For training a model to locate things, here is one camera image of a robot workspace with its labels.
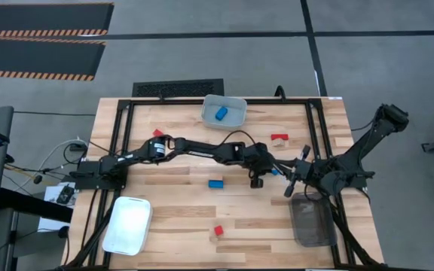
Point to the rectangular natural wood block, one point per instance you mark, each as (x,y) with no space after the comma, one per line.
(279,143)

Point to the small black handheld device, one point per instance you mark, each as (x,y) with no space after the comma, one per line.
(65,195)

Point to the black ribbed floor mat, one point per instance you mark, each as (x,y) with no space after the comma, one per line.
(177,88)

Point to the white paper sheet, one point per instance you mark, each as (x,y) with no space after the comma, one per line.
(51,226)

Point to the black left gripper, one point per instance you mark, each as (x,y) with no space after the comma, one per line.
(258,160)

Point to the long red block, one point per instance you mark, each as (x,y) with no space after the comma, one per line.
(279,137)

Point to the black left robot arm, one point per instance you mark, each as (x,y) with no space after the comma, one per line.
(202,150)

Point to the long rectangular blue block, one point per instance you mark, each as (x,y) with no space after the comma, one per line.
(216,184)

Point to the long natural wood block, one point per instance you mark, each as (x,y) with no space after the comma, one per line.
(215,177)

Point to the white plastic bin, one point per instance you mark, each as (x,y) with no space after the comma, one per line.
(126,226)

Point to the red wedge block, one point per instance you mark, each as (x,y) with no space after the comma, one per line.
(158,133)

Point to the dark smoky plastic bin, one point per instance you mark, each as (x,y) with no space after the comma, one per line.
(311,220)

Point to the rounded blue block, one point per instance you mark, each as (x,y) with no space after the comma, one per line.
(221,113)

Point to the red cube block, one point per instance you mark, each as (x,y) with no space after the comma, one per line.
(219,230)

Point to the black power plug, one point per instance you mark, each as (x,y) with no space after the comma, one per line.
(63,232)

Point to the black aluminium table frame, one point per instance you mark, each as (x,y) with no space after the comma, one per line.
(164,101)

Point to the grey translucent plastic bin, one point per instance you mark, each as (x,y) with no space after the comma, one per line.
(236,116)

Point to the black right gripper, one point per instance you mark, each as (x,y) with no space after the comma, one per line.
(305,171)

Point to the small black round device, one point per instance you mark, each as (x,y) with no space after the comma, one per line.
(38,179)

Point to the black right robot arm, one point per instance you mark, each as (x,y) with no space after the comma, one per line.
(364,150)

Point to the small blue cube block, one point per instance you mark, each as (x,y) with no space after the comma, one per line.
(275,172)

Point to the black hazard-striped floor mat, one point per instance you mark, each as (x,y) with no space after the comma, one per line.
(36,56)
(43,17)

